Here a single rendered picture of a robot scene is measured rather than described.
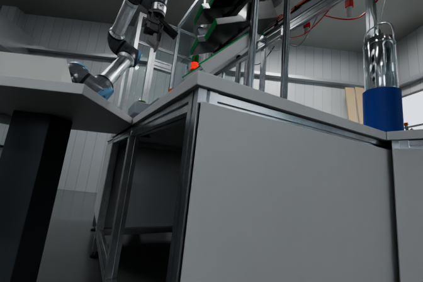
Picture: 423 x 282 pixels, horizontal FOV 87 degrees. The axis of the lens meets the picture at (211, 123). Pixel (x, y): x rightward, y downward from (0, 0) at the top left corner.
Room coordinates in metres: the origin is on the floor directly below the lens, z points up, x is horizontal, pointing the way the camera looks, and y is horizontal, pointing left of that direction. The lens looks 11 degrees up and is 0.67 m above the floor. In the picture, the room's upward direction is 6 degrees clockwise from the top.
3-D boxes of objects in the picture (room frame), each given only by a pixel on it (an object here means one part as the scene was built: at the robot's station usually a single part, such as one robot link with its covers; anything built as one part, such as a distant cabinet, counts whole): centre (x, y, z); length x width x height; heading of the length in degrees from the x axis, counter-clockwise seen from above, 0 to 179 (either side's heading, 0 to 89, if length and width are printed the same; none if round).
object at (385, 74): (1.05, -0.82, 1.32); 0.14 x 0.14 x 0.38
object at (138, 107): (1.16, 0.40, 0.93); 0.21 x 0.07 x 0.06; 29
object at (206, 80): (1.41, -0.22, 0.84); 1.50 x 1.41 x 0.03; 29
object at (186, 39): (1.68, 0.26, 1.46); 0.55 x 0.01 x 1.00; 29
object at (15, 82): (1.01, 0.70, 0.84); 0.90 x 0.70 x 0.03; 1
